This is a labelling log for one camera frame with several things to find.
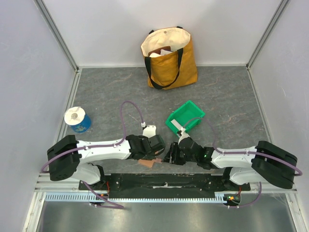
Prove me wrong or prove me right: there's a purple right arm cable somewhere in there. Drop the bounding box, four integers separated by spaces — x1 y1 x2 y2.
182 117 303 177

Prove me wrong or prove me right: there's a right aluminium frame post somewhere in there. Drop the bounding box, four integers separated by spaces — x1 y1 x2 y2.
246 0 290 70

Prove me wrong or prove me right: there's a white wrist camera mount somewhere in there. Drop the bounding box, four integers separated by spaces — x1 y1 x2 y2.
177 127 190 143
141 122 156 138

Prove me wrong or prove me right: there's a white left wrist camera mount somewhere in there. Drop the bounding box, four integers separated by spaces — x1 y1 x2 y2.
141 122 156 138

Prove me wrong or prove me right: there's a green plastic bin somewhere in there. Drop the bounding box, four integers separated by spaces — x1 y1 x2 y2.
165 100 205 137

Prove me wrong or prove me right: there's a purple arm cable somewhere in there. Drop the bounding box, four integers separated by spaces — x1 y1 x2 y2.
182 117 303 177
40 101 147 174

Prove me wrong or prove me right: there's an aluminium frame post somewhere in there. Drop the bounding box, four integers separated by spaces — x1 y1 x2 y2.
34 0 79 72
246 0 290 70

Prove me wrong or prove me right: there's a grey slotted cable duct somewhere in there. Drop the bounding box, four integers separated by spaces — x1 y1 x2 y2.
45 192 227 203

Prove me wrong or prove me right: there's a blue white tissue roll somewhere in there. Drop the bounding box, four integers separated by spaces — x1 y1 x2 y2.
64 106 91 133

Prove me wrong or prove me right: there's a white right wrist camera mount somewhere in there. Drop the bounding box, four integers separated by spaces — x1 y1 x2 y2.
177 127 190 143

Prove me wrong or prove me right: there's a pink leather card holder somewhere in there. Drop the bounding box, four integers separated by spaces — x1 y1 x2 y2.
138 158 162 168

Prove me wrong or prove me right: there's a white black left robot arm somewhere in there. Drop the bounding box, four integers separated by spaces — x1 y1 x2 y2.
47 135 166 190

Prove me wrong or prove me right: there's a left aluminium frame post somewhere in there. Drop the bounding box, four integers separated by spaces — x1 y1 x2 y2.
34 0 79 72

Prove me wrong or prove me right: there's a mustard yellow tote bag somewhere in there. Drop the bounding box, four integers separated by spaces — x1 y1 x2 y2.
140 27 198 90

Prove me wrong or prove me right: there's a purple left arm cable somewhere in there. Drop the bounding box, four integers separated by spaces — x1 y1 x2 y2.
40 101 147 174

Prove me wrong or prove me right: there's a white paper in bag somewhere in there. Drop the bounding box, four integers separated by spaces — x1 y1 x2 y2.
149 49 172 58

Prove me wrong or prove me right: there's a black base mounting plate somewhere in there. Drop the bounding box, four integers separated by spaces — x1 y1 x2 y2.
90 174 251 199

